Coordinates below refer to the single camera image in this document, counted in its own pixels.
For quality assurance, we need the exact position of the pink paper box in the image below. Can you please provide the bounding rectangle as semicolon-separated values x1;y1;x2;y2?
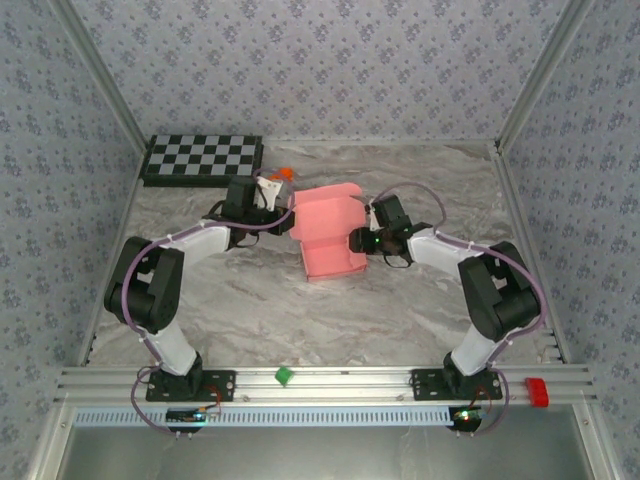
289;183;369;284

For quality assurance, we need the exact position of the black and white chessboard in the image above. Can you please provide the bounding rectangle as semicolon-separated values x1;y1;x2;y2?
141;133;265;189

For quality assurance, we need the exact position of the red plastic block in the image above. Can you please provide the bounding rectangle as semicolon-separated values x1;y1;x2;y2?
523;378;550;407

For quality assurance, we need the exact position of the grey metal sheet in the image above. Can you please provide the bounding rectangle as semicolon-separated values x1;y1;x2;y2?
54;423;609;480

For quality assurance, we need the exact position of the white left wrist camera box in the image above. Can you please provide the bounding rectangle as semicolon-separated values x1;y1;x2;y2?
254;177;286;211

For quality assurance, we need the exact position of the aluminium table edge rail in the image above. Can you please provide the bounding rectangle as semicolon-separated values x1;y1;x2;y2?
74;142;151;369
491;143;572;365

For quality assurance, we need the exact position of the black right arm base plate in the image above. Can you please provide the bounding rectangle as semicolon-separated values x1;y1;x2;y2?
409;368;503;403

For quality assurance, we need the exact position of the wide aluminium base rail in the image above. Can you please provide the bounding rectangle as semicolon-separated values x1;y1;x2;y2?
54;364;599;406

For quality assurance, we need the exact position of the aluminium corner post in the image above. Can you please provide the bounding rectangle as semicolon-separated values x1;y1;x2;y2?
49;0;151;156
492;0;597;151

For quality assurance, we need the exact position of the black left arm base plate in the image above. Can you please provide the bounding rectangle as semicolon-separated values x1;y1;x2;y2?
145;368;237;403

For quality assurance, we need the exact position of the slotted grey cable duct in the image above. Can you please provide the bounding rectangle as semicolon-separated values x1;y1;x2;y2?
73;405;464;427

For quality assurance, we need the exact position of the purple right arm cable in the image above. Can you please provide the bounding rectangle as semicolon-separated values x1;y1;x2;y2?
369;182;547;441

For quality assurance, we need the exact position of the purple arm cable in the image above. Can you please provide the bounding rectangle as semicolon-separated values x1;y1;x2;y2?
369;182;547;441
121;167;299;441

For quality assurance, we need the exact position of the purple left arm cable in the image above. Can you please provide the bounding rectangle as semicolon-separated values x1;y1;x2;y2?
121;167;299;441

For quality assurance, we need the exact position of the aluminium frame leg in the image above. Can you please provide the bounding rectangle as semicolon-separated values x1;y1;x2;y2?
572;404;624;480
27;404;76;480

